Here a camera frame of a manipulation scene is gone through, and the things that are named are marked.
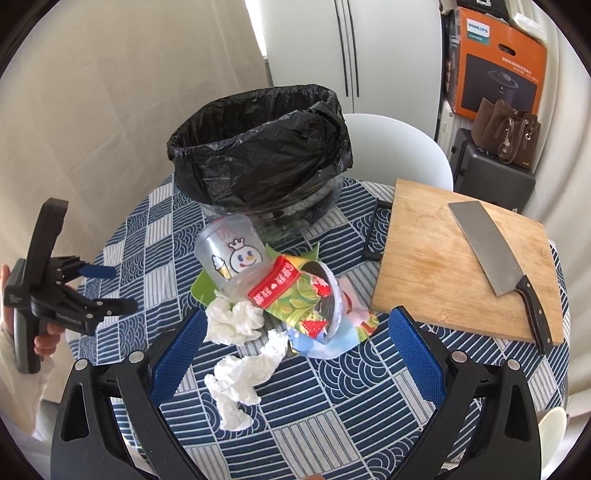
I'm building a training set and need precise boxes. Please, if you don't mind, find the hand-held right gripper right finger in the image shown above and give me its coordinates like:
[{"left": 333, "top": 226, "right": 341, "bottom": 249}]
[{"left": 388, "top": 305, "right": 542, "bottom": 480}]

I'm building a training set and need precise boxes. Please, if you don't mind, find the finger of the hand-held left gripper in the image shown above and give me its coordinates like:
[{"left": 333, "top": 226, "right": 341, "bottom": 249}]
[
  {"left": 50, "top": 255, "right": 117, "bottom": 280},
  {"left": 56, "top": 288, "right": 139, "bottom": 334}
]

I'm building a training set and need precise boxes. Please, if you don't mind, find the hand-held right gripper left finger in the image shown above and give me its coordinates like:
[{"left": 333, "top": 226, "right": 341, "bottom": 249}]
[{"left": 50, "top": 307, "right": 208, "bottom": 480}]

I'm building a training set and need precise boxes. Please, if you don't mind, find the colourful printed wrapper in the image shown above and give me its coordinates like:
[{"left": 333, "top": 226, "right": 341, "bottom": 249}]
[{"left": 286, "top": 276, "right": 382, "bottom": 361}]

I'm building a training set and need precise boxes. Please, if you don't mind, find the white tissue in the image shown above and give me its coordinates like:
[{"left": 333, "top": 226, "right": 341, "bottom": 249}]
[
  {"left": 204, "top": 298, "right": 265, "bottom": 344},
  {"left": 204, "top": 330, "right": 289, "bottom": 432}
]

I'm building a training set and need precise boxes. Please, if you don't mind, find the clear printed plastic cup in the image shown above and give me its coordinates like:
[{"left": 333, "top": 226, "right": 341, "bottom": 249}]
[{"left": 194, "top": 213, "right": 269, "bottom": 301}]

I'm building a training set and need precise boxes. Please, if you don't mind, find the red green paper cup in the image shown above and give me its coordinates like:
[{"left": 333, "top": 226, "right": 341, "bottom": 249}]
[{"left": 248, "top": 256, "right": 345, "bottom": 344}]

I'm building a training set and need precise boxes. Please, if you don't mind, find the bin with black bag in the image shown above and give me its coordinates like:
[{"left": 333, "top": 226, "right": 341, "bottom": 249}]
[{"left": 167, "top": 84, "right": 354, "bottom": 241}]

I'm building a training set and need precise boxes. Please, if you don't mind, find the person's left forearm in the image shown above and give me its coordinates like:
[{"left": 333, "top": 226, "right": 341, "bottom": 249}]
[{"left": 0, "top": 331, "right": 52, "bottom": 418}]

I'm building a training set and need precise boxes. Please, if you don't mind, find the person's left hand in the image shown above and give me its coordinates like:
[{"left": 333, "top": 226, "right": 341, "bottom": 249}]
[{"left": 0, "top": 264, "right": 66, "bottom": 361}]

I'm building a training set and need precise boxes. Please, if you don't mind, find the blue patterned tablecloth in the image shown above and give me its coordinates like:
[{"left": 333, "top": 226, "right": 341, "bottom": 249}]
[{"left": 65, "top": 173, "right": 571, "bottom": 480}]

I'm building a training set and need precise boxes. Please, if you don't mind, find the wooden cutting board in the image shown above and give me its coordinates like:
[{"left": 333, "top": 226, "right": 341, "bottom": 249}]
[{"left": 370, "top": 179, "right": 566, "bottom": 343}]

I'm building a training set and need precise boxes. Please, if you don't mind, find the white cup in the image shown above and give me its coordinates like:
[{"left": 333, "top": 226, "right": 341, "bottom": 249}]
[{"left": 538, "top": 406, "right": 568, "bottom": 472}]

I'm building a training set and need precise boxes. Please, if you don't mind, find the black suitcase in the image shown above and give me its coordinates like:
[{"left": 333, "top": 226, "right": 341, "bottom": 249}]
[{"left": 450, "top": 128, "right": 536, "bottom": 213}]

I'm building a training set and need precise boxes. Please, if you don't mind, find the white chair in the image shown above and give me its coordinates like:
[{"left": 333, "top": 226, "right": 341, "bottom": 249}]
[{"left": 342, "top": 113, "right": 454, "bottom": 192}]

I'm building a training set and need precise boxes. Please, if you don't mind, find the cream curtain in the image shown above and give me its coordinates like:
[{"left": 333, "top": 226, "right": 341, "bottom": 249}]
[{"left": 522, "top": 28, "right": 591, "bottom": 416}]

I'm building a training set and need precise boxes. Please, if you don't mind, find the brown handbag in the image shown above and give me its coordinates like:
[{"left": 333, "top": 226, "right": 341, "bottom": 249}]
[{"left": 471, "top": 98, "right": 542, "bottom": 169}]

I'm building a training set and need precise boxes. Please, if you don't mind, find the white wardrobe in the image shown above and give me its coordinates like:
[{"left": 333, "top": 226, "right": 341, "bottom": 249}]
[{"left": 245, "top": 0, "right": 446, "bottom": 144}]

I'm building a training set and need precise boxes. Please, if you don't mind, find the orange cardboard box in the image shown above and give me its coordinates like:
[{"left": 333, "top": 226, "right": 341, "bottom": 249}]
[{"left": 445, "top": 7, "right": 548, "bottom": 121}]

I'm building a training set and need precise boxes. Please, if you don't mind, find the white cloth on box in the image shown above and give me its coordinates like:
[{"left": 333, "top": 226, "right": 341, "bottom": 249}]
[{"left": 508, "top": 13, "right": 548, "bottom": 44}]

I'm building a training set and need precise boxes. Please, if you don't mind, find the black bag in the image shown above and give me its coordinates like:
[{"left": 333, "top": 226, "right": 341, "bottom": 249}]
[{"left": 457, "top": 0, "right": 518, "bottom": 17}]

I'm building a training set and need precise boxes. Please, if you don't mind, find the steel cleaver with black handle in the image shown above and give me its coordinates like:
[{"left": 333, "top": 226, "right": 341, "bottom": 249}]
[{"left": 447, "top": 200, "right": 554, "bottom": 355}]

